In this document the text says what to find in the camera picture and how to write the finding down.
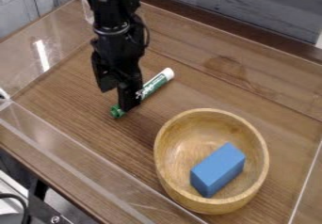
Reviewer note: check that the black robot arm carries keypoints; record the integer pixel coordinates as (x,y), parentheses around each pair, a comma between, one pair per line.
(114,15)

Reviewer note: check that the brown wooden bowl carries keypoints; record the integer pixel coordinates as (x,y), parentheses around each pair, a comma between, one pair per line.
(193,135)

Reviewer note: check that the clear acrylic tray wall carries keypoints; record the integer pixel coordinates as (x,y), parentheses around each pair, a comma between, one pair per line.
(103,190)

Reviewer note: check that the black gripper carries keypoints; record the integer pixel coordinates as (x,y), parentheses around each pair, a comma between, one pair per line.
(115,62)

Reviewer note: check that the blue rectangular block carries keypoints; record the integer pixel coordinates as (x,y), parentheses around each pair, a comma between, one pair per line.
(217,170)

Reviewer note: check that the green dry erase marker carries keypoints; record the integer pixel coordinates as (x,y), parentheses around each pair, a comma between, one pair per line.
(149,89)

